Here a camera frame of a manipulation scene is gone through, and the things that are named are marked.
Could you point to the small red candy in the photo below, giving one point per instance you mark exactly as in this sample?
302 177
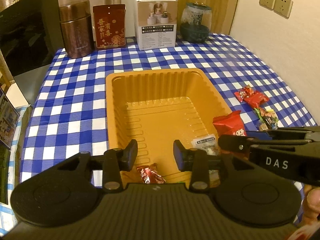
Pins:
243 93

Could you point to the green glass jar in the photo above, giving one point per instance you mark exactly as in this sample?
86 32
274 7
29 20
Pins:
196 22

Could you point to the red gift box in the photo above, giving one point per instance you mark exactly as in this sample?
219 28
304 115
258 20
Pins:
109 23

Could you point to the orange plastic tray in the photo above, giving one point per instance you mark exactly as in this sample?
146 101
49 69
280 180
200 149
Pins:
157 107

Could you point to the red triangular snack packet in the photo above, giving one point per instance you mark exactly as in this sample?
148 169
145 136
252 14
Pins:
230 124

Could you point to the double wall socket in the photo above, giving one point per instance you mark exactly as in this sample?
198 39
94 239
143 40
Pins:
281 7

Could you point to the blue milk carton box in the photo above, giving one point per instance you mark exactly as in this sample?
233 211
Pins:
8 120

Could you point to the brown cylindrical tin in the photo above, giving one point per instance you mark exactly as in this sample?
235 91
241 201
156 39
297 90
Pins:
76 26

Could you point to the green black sausage packet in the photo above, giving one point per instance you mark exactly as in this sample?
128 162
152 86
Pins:
268 119

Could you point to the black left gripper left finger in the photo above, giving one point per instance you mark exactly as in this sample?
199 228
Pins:
112 162

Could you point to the white product box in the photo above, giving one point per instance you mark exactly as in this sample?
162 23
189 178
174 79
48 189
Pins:
155 23

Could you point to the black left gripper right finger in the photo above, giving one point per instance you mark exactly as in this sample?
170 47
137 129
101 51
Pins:
198 162

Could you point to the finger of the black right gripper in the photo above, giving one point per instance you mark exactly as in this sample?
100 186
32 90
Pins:
287 133
245 146

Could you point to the blue white checkered tablecloth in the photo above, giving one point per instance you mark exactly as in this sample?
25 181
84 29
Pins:
69 114

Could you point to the clear grey snack packet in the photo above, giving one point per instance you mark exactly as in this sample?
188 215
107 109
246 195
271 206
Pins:
208 144

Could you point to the right hand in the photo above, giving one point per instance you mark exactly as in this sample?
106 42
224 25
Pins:
311 204

